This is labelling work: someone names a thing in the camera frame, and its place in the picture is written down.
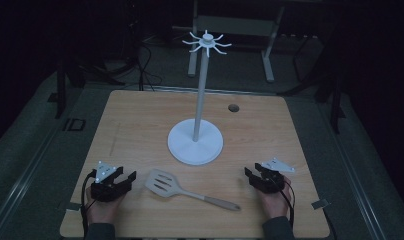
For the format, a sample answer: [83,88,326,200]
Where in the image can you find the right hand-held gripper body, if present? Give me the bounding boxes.
[253,157,296,195]

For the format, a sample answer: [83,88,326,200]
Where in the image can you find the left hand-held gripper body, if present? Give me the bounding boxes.
[89,160,128,203]

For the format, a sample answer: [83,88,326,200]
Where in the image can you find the grey slotted spatula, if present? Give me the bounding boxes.
[144,168,242,212]

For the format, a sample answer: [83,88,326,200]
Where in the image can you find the white hook stand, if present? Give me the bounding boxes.
[167,29,233,167]

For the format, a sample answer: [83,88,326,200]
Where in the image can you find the person's left hand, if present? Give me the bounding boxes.
[85,185,127,225]

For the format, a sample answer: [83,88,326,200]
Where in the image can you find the person's right hand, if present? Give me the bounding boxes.
[258,175,293,220]

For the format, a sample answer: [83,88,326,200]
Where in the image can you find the black metal stand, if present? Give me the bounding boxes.
[279,33,346,135]
[47,58,88,120]

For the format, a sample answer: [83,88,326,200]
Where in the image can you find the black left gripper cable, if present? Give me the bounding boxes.
[80,169,98,240]

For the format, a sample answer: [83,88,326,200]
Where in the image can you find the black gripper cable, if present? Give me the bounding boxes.
[269,175,296,230]
[80,169,98,240]

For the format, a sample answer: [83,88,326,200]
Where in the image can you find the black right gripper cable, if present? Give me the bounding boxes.
[269,175,296,230]

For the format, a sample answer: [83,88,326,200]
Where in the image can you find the black rectangular floor bracket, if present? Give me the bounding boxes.
[62,117,87,132]

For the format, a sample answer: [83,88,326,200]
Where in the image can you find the black floor cable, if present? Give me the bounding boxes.
[135,42,164,92]

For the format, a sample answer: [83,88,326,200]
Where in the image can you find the grey metal frame stand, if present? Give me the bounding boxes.
[187,0,286,84]

